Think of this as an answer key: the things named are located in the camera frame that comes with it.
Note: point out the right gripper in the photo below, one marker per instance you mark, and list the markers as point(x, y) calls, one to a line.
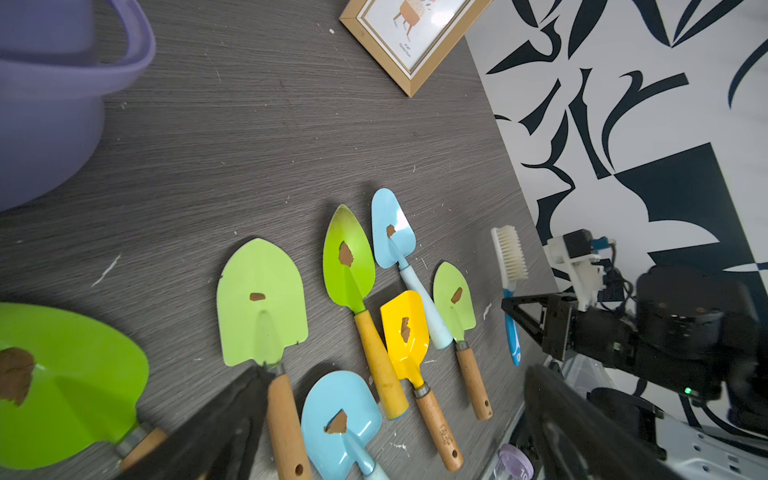
point(561, 326)

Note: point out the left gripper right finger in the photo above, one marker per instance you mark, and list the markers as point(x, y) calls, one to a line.
point(574, 440)

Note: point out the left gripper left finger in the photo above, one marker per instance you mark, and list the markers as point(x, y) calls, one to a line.
point(219, 442)

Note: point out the white blue cleaning brush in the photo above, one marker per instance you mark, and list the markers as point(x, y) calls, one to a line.
point(512, 268)

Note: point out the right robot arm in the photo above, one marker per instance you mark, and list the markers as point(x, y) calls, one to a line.
point(694, 334)

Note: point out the light green small trowel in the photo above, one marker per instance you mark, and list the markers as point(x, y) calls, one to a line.
point(453, 300)

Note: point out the yellow scoop trowel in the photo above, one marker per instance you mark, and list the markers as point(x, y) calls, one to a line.
point(407, 342)

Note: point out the light blue scoop trowel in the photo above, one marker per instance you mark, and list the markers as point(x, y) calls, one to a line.
point(339, 418)

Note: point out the light blue pointed trowel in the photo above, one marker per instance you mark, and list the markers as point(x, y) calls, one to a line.
point(393, 241)

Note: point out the light green square trowel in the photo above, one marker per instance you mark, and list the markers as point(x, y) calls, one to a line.
point(261, 311)

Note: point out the green pointed trowel front row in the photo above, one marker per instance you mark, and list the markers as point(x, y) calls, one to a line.
point(67, 382)

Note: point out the purple plastic bucket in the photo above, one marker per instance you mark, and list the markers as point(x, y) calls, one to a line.
point(53, 86)

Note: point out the purple sand timer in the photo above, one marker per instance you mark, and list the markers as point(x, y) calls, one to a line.
point(512, 464)

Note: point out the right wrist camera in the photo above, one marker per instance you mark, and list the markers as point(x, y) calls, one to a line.
point(577, 254)

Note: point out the green trowel yellow handle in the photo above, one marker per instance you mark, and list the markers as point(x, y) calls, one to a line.
point(349, 276)

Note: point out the wooden picture frame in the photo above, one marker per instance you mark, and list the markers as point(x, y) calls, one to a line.
point(409, 39)

